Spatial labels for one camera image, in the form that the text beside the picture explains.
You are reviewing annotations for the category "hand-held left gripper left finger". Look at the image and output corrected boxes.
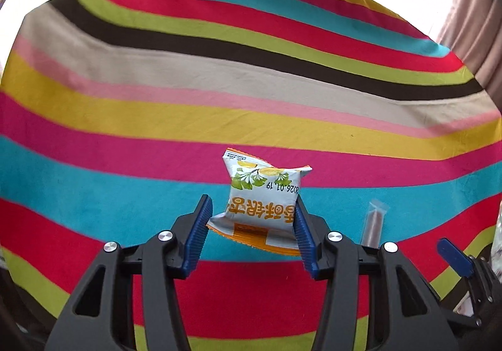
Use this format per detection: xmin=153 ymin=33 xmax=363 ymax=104
xmin=45 ymin=194 xmax=214 ymax=351

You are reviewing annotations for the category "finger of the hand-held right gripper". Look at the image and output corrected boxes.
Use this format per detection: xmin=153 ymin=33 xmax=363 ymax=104
xmin=441 ymin=298 xmax=502 ymax=336
xmin=437 ymin=238 xmax=502 ymax=305

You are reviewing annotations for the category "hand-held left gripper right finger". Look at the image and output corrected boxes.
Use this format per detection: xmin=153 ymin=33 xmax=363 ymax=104
xmin=294 ymin=195 xmax=459 ymax=351

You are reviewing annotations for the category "white and yellow snack packet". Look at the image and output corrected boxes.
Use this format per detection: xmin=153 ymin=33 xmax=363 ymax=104
xmin=207 ymin=147 xmax=313 ymax=257

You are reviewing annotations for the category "clear stick packet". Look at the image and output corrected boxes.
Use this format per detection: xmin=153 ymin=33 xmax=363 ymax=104
xmin=363 ymin=199 xmax=387 ymax=247

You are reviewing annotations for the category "colourful striped tablecloth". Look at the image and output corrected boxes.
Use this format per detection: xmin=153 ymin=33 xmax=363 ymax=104
xmin=0 ymin=0 xmax=502 ymax=351

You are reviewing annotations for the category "brown curtain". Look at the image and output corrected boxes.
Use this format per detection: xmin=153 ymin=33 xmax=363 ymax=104
xmin=435 ymin=0 xmax=502 ymax=116

